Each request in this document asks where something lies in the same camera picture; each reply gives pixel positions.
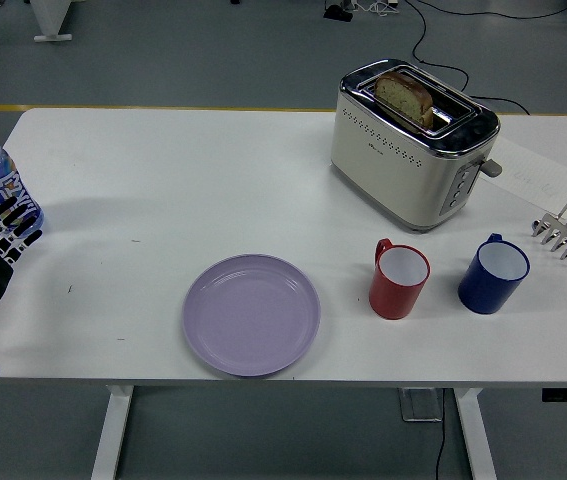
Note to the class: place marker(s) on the purple plate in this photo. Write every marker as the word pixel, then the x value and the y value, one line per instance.
pixel 253 315

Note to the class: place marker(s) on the white table leg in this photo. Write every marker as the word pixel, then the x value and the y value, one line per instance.
pixel 113 430
pixel 474 435

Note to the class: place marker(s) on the white stand base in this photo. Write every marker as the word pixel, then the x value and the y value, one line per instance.
pixel 50 20

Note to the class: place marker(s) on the red mug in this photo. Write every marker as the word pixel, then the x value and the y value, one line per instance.
pixel 393 297

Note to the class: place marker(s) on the cream steel toaster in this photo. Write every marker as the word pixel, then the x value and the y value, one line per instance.
pixel 393 170

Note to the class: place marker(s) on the black power adapter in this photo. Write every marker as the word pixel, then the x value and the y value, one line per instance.
pixel 338 13

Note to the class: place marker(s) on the bread slice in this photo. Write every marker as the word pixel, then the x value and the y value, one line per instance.
pixel 403 95

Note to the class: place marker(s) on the blue mug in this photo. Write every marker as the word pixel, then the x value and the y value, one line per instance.
pixel 483 292

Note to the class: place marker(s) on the white paper sheet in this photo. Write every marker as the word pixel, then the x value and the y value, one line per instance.
pixel 538 175

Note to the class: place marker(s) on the clear plastic bracket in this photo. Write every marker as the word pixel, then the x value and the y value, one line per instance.
pixel 418 405

